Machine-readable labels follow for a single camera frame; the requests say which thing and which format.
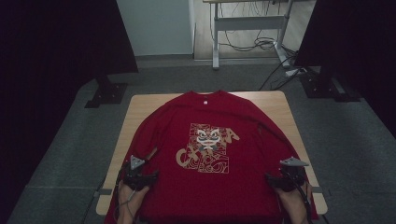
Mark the black curtain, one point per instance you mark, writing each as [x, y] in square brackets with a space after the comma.
[358, 40]
[56, 46]

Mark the red printed t-shirt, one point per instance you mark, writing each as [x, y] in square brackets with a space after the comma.
[186, 193]

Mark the person's left hand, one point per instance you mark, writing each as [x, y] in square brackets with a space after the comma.
[130, 197]

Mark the white desk frame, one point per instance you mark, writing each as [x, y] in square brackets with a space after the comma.
[249, 23]

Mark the black stand base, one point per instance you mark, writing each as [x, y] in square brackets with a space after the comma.
[107, 93]
[327, 87]

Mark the white power strip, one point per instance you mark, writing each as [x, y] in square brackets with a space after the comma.
[294, 72]

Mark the person's right hand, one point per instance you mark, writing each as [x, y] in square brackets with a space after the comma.
[292, 199]

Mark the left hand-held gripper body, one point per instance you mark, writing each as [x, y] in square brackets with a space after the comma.
[134, 174]

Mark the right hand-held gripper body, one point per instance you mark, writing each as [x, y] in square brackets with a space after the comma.
[291, 177]

